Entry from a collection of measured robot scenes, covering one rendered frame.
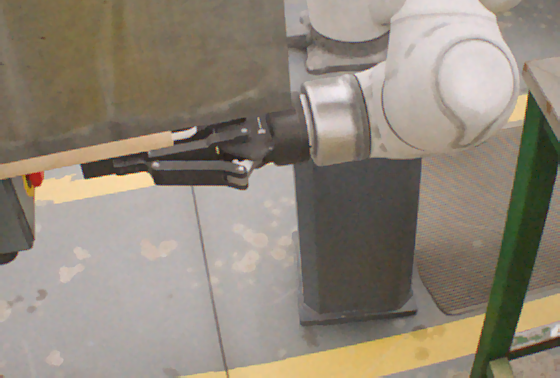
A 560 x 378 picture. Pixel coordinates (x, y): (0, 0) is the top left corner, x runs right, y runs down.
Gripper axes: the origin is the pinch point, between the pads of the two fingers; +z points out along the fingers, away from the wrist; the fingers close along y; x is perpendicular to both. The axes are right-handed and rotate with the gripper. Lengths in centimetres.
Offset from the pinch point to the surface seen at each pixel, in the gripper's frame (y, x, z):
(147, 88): -31.1, 35.5, -6.7
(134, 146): -17.5, 18.4, -4.2
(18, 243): 2.3, -13.4, 14.7
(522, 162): 16, -32, -57
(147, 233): 81, -109, 7
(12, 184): 3.4, -4.3, 12.8
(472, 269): 50, -107, -69
